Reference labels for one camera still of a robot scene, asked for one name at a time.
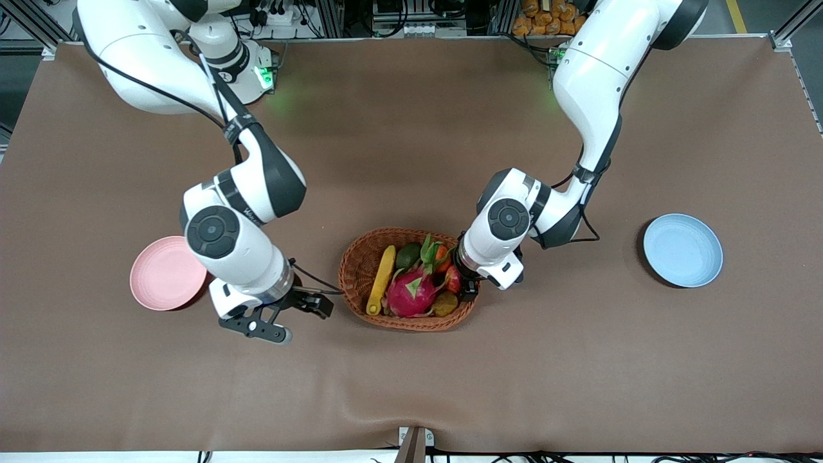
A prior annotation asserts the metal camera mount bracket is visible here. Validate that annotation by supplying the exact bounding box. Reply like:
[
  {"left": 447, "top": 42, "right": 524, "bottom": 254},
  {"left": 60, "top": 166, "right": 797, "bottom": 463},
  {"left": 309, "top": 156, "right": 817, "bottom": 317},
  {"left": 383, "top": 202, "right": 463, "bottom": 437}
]
[{"left": 393, "top": 426, "right": 435, "bottom": 463}]

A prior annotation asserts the green avocado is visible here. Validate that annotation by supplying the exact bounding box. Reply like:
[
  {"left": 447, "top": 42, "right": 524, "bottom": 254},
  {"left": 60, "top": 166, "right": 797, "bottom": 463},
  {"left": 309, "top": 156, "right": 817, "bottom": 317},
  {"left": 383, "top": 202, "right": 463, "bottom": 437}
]
[{"left": 395, "top": 242, "right": 424, "bottom": 271}]

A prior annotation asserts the brown kiwi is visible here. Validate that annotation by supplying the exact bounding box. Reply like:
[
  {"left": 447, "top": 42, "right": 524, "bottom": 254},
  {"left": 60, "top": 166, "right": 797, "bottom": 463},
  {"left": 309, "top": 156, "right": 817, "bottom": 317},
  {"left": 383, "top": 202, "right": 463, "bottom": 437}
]
[{"left": 430, "top": 291, "right": 459, "bottom": 318}]

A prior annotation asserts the pink round plate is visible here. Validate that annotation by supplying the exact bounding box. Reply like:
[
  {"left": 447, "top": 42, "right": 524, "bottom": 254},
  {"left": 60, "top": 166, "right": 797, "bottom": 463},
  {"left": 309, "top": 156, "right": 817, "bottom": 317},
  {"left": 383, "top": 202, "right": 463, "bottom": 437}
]
[{"left": 129, "top": 235, "right": 209, "bottom": 312}]

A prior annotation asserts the white power strip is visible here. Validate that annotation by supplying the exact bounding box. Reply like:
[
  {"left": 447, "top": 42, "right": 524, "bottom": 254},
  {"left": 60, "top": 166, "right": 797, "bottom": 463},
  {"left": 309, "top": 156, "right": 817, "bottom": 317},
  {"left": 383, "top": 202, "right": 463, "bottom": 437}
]
[{"left": 248, "top": 0, "right": 304, "bottom": 28}]

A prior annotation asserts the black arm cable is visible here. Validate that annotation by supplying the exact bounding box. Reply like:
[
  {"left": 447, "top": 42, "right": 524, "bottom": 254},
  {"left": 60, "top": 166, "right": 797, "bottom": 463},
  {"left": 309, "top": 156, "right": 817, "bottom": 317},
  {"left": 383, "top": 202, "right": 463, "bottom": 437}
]
[
  {"left": 532, "top": 161, "right": 602, "bottom": 250},
  {"left": 73, "top": 10, "right": 341, "bottom": 296}
]

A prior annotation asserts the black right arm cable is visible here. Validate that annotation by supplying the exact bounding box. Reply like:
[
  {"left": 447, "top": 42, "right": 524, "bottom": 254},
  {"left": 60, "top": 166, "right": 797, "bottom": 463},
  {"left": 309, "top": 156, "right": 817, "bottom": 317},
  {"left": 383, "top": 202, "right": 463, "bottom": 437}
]
[{"left": 73, "top": 10, "right": 341, "bottom": 296}]

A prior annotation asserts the grey control box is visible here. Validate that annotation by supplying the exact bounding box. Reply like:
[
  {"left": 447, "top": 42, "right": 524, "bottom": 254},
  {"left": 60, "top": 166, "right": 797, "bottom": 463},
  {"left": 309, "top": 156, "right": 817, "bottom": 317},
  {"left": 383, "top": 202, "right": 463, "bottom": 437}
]
[{"left": 372, "top": 0, "right": 469, "bottom": 38}]

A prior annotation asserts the bag of orange fruits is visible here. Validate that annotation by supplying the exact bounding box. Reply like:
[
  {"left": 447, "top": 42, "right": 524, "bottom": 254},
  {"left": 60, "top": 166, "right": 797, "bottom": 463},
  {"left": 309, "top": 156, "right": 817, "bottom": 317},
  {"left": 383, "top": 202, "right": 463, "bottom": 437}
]
[{"left": 512, "top": 0, "right": 584, "bottom": 37}]

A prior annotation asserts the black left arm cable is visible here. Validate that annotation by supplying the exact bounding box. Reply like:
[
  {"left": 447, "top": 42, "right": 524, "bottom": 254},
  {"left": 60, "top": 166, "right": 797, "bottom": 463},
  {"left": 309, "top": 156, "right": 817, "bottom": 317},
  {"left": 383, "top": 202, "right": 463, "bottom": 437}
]
[{"left": 532, "top": 161, "right": 602, "bottom": 250}]

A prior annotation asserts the brown wicker basket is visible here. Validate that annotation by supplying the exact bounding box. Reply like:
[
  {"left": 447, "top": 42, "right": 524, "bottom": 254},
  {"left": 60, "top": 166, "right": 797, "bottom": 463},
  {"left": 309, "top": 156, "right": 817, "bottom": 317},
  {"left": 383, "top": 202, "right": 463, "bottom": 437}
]
[{"left": 338, "top": 227, "right": 480, "bottom": 332}]

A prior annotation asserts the pink dragon fruit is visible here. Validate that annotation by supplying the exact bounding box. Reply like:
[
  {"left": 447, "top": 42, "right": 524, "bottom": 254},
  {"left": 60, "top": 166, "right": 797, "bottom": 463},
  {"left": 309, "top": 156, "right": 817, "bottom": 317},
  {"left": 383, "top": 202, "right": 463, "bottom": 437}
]
[{"left": 386, "top": 233, "right": 458, "bottom": 319}]

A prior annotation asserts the light blue round plate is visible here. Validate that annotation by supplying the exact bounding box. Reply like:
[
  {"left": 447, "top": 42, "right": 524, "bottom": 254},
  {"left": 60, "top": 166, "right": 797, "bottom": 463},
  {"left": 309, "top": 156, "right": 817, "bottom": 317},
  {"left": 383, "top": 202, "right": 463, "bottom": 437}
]
[{"left": 643, "top": 213, "right": 724, "bottom": 288}]

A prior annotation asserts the aluminium frame profile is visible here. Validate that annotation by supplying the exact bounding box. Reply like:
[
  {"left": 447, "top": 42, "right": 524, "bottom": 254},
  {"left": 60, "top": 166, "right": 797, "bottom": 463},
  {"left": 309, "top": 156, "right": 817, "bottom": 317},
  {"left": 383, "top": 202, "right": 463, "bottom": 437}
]
[
  {"left": 315, "top": 0, "right": 345, "bottom": 38},
  {"left": 768, "top": 0, "right": 823, "bottom": 52},
  {"left": 0, "top": 0, "right": 60, "bottom": 60},
  {"left": 490, "top": 0, "right": 519, "bottom": 36}
]

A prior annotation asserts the yellow banana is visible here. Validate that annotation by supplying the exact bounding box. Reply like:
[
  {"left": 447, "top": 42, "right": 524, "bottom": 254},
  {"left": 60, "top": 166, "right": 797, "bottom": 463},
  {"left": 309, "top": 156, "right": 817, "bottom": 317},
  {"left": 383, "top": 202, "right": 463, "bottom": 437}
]
[{"left": 366, "top": 245, "right": 397, "bottom": 316}]

